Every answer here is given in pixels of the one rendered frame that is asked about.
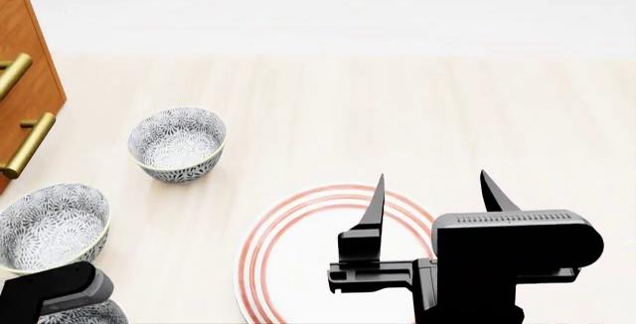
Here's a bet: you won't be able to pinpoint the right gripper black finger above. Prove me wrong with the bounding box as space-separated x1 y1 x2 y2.
478 169 522 214
337 172 388 266

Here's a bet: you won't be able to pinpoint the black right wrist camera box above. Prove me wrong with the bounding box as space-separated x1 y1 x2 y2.
430 209 605 287

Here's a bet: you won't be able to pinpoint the white plate red rings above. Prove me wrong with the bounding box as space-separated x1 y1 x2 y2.
233 183 439 324

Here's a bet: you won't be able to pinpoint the brass bar drawer handle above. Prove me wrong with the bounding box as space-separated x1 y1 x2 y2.
0 53 34 100
0 111 58 181

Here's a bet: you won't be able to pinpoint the floral patterned black bowl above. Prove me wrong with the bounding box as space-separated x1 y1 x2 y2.
36 297 131 324
0 183 112 276
127 106 229 185

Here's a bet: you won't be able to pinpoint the wooden drawer cabinet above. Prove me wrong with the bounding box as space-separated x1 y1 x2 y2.
0 0 68 195

